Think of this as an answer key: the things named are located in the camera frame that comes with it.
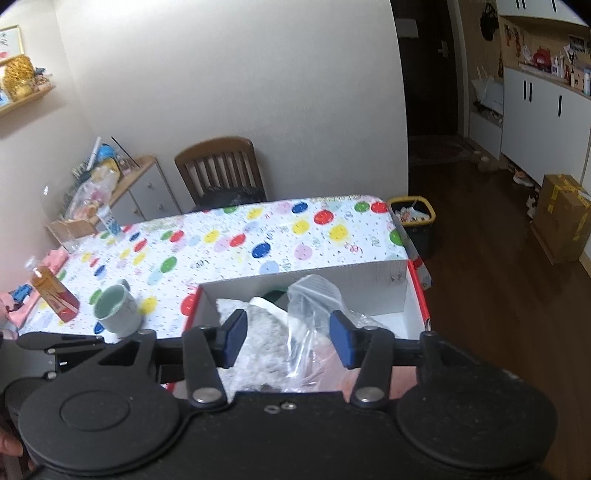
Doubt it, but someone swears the yellow rim trash bin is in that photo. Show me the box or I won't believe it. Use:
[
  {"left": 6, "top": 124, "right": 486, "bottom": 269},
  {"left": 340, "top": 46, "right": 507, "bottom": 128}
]
[{"left": 387, "top": 196, "right": 436, "bottom": 258}]

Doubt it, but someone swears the white wall cabinet unit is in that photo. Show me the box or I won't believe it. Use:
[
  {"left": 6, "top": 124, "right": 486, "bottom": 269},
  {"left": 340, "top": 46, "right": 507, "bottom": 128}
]
[{"left": 460, "top": 1, "right": 590, "bottom": 183}]

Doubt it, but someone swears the person left hand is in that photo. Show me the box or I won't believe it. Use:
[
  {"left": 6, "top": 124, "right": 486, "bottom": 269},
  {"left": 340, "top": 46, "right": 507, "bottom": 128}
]
[{"left": 0, "top": 429, "right": 36, "bottom": 479}]

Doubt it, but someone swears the clear bubble wrap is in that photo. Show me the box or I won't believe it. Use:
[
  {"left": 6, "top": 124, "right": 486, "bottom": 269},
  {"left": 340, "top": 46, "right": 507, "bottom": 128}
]
[{"left": 216, "top": 299, "right": 288, "bottom": 400}]

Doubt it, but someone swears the clear drinking glass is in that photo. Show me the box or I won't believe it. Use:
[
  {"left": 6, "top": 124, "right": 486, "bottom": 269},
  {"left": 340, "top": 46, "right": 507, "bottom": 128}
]
[{"left": 49, "top": 221, "right": 80, "bottom": 254}]

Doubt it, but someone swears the white blue tube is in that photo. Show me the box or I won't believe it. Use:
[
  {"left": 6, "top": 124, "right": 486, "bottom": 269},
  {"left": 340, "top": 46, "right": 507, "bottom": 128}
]
[{"left": 97, "top": 204, "right": 122, "bottom": 238}]

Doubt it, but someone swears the red cardboard box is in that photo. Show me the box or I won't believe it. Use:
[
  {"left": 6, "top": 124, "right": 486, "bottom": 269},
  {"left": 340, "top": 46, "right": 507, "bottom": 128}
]
[{"left": 163, "top": 258, "right": 434, "bottom": 398}]

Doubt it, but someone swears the black hanging bag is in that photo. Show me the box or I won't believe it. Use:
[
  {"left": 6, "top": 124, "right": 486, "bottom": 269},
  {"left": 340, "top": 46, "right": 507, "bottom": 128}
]
[{"left": 480, "top": 1, "right": 499, "bottom": 42}]

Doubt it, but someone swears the wooden side cabinet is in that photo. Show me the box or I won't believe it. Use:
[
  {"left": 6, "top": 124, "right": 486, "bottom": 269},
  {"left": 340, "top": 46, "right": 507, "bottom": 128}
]
[{"left": 45, "top": 154, "right": 182, "bottom": 241}]

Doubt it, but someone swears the amber tea bottle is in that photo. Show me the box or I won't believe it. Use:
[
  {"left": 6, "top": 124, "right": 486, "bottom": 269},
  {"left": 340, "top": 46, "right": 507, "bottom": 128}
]
[{"left": 25, "top": 257, "right": 80, "bottom": 323}]

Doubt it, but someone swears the pink towel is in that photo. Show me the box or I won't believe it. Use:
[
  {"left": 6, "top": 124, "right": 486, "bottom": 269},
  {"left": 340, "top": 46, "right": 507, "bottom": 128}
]
[{"left": 1, "top": 247, "right": 69, "bottom": 329}]

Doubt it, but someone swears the clear plastic bag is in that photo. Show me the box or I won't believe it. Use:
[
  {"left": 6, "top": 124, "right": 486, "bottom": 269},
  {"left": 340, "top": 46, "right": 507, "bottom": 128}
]
[{"left": 64, "top": 166, "right": 119, "bottom": 221}]

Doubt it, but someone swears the pink bath pouf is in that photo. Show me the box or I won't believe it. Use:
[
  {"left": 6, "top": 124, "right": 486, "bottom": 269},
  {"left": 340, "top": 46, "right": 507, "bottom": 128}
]
[{"left": 287, "top": 343, "right": 359, "bottom": 397}]

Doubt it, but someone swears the balloon pattern tablecloth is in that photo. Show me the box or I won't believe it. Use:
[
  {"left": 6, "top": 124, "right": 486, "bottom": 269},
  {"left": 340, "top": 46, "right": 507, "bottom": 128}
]
[{"left": 19, "top": 196, "right": 407, "bottom": 341}]

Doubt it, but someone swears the wooden chair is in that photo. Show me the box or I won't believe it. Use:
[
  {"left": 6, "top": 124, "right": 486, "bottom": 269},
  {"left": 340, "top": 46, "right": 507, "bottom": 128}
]
[{"left": 174, "top": 136, "right": 267, "bottom": 212}]

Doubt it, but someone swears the wooden wall shelf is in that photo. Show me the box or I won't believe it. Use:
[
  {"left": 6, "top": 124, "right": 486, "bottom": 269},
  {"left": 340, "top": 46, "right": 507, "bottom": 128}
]
[{"left": 0, "top": 85, "right": 55, "bottom": 117}]

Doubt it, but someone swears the brown cardboard box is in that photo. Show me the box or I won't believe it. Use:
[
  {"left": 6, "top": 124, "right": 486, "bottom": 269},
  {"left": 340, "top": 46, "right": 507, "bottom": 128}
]
[{"left": 532, "top": 174, "right": 590, "bottom": 264}]

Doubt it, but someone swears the green ceramic mug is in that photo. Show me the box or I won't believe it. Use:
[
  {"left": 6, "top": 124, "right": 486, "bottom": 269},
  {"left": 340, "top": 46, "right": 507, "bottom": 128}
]
[{"left": 93, "top": 279, "right": 142, "bottom": 338}]

